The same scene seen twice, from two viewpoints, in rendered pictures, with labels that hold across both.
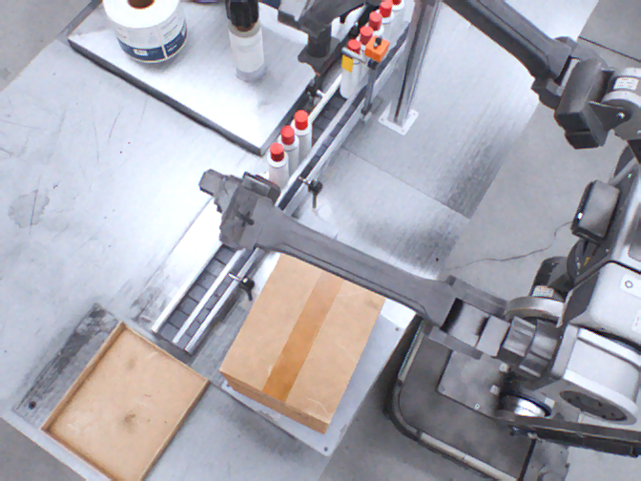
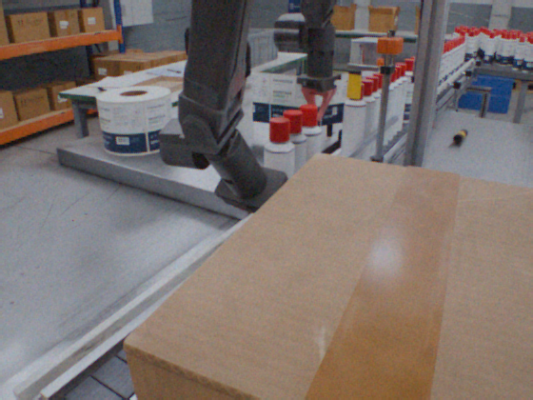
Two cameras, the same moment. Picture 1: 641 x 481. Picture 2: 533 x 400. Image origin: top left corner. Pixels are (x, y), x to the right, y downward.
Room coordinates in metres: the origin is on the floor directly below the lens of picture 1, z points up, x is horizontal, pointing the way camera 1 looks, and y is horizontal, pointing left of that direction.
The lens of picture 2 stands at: (0.05, 0.10, 1.27)
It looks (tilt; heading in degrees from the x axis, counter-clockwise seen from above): 26 degrees down; 4
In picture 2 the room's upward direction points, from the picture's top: straight up
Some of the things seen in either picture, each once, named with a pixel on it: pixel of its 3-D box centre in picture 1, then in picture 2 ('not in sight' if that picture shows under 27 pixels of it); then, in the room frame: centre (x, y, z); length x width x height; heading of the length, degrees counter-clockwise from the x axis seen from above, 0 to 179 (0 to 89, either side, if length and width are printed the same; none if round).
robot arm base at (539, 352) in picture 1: (528, 347); not in sight; (0.22, -0.32, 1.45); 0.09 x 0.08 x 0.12; 158
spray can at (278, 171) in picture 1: (278, 169); (279, 178); (0.72, 0.12, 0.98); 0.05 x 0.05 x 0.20
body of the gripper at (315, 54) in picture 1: (319, 43); (320, 67); (1.00, 0.05, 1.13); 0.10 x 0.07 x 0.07; 153
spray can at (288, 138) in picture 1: (288, 153); (291, 168); (0.77, 0.10, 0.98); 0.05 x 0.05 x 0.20
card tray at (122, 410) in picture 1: (126, 405); not in sight; (0.15, 0.42, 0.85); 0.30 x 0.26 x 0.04; 152
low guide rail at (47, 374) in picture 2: (279, 160); (276, 201); (0.79, 0.13, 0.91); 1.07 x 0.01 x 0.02; 152
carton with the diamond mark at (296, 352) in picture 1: (306, 343); (384, 384); (0.30, 0.02, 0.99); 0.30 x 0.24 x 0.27; 159
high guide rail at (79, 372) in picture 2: (303, 164); (312, 186); (0.76, 0.06, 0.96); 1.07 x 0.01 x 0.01; 152
